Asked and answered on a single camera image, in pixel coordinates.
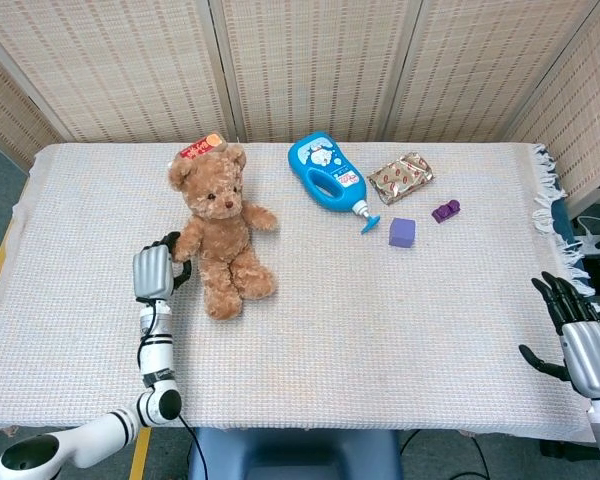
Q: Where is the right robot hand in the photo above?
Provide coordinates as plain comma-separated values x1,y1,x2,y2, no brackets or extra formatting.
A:
518,271,600,400

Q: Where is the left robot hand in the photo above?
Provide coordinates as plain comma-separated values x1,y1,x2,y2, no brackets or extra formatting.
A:
131,231,194,304

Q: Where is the brown teddy bear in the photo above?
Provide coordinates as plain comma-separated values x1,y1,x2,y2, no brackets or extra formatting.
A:
167,143,280,321

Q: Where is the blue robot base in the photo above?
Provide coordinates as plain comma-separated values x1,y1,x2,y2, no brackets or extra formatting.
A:
187,427,406,480

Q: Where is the small purple toy block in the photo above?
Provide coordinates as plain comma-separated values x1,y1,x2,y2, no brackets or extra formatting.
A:
431,199,462,224

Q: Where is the red snack packet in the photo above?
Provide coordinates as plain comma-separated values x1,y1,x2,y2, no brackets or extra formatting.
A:
178,132,230,161

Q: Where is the white woven tablecloth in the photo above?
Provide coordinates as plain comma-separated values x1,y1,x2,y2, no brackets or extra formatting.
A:
0,141,597,443

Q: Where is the blue lotion pump bottle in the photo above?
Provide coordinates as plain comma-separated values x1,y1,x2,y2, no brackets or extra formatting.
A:
287,130,383,236

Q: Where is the purple foam cube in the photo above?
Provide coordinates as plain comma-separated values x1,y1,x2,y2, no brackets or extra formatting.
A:
388,216,417,249

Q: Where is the gold foil snack packet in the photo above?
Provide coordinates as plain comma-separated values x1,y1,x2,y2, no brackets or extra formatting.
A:
367,151,436,206

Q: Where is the bamboo folding screen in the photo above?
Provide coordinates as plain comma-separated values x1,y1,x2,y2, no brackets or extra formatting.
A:
0,0,600,211

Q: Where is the black cable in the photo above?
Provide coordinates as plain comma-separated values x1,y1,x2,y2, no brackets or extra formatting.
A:
400,428,492,480

